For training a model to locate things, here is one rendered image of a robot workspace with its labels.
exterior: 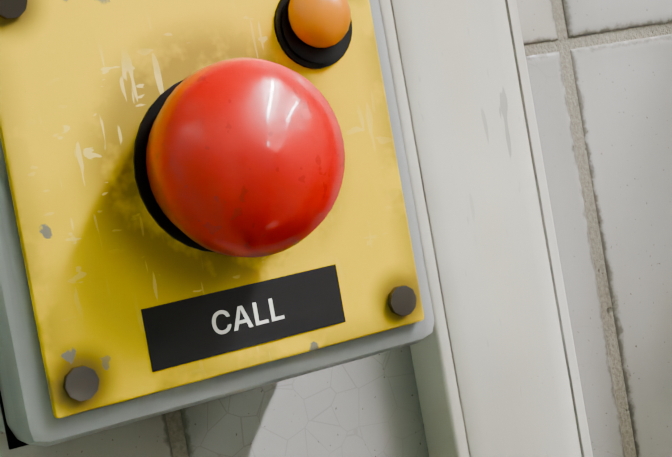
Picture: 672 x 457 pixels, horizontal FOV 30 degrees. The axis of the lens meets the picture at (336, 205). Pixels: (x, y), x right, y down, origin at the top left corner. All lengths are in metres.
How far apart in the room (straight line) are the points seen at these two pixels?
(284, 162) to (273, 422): 0.13
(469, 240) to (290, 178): 0.13
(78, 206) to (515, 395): 0.17
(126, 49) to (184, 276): 0.05
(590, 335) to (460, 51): 0.11
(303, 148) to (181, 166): 0.02
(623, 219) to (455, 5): 0.10
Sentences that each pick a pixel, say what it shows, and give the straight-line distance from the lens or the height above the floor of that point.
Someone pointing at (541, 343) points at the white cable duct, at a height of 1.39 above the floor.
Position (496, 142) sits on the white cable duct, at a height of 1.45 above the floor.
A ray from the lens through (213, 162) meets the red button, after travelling 0.24.
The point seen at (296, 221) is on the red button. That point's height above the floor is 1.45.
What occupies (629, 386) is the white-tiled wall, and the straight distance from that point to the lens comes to 0.43.
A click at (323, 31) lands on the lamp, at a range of 0.27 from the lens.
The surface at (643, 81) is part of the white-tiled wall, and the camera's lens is 0.43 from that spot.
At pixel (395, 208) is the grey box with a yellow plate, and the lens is 0.29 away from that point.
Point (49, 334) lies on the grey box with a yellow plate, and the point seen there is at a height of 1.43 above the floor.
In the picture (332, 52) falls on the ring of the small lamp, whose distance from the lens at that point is 0.28.
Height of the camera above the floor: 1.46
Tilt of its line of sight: 3 degrees down
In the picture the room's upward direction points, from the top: 10 degrees counter-clockwise
